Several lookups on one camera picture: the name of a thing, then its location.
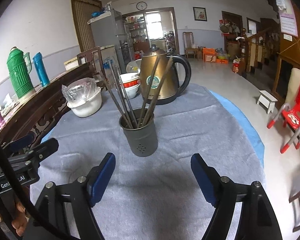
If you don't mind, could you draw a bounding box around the red white bowl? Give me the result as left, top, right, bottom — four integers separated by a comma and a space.
120, 72, 140, 99

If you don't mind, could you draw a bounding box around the grey metal utensil holder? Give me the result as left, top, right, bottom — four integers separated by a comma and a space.
119, 114, 158, 157

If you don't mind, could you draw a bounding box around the blue table cover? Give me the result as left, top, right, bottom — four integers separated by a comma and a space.
210, 91, 265, 167

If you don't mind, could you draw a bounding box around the red plastic child chair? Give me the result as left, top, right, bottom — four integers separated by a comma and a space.
267, 85, 300, 154

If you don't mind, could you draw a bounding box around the wooden chair near table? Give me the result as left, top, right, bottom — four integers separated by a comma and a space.
77, 47, 100, 79

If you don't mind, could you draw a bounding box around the wooden chair far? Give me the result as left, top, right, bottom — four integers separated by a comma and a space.
183, 32, 199, 59

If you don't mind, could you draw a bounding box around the person's left hand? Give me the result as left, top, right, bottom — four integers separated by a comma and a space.
12, 199, 30, 236

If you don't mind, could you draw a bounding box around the white pot with plastic bag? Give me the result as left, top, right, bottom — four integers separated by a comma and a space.
61, 77, 102, 118

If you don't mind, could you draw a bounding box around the round wall clock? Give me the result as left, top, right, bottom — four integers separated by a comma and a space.
136, 1, 147, 11

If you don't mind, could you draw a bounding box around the grey refrigerator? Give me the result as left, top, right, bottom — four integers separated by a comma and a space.
88, 9, 132, 73

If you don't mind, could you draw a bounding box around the framed wall picture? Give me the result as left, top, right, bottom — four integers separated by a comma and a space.
193, 7, 207, 22

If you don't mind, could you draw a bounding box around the green thermos flask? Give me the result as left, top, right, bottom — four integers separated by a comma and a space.
7, 47, 34, 99

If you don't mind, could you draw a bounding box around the small white stool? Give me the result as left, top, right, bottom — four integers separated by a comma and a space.
256, 90, 278, 114

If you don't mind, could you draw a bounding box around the blue thermos bottle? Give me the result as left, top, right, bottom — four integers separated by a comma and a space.
33, 52, 50, 87

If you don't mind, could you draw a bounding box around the dark wooden carved sideboard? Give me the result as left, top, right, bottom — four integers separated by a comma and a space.
0, 63, 99, 148

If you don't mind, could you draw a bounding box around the grey fleece table cloth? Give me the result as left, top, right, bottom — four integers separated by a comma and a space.
29, 83, 266, 240

